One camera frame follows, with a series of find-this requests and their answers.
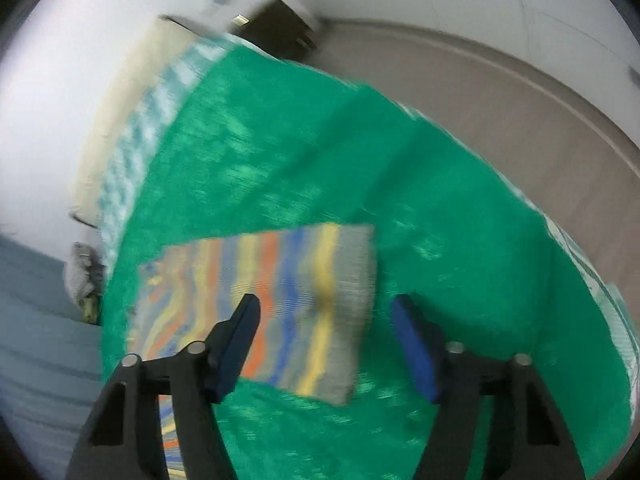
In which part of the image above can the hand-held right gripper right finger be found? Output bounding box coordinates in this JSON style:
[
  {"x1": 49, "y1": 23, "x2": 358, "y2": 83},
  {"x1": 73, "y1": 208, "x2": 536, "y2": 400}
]
[{"x1": 391, "y1": 294, "x2": 587, "y2": 480}]

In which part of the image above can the grey-blue curtain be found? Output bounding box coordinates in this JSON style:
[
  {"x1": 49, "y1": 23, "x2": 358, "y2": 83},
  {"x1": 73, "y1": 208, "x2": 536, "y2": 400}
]
[{"x1": 0, "y1": 232, "x2": 107, "y2": 476}]

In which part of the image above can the dark wooden nightstand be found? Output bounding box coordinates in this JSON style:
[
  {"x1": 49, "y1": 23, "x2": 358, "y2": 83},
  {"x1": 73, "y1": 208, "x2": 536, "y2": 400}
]
[{"x1": 235, "y1": 0, "x2": 321, "y2": 61}]

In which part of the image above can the green checked bed sheet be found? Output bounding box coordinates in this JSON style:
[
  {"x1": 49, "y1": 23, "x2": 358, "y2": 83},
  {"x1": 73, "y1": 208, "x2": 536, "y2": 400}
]
[{"x1": 97, "y1": 35, "x2": 633, "y2": 361}]

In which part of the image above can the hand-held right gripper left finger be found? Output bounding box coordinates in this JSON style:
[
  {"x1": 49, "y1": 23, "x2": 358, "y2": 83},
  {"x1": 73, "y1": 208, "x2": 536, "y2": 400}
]
[{"x1": 65, "y1": 293, "x2": 262, "y2": 480}]

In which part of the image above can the cream pillow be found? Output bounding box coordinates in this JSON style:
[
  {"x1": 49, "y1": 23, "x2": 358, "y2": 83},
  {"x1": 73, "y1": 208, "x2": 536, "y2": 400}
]
[{"x1": 70, "y1": 17, "x2": 201, "y2": 221}]

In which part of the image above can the pile of clothes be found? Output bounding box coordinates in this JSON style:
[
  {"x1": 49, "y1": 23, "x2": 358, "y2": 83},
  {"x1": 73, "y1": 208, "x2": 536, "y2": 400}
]
[{"x1": 64, "y1": 242, "x2": 106, "y2": 323}]

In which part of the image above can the striped knit sweater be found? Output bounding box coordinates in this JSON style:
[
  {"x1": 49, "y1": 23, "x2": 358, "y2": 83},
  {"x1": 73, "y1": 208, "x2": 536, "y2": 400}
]
[{"x1": 125, "y1": 224, "x2": 377, "y2": 478}]

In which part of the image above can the green floral blanket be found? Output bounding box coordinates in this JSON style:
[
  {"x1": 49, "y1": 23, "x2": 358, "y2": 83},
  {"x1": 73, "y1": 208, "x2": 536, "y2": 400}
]
[{"x1": 100, "y1": 42, "x2": 632, "y2": 480}]

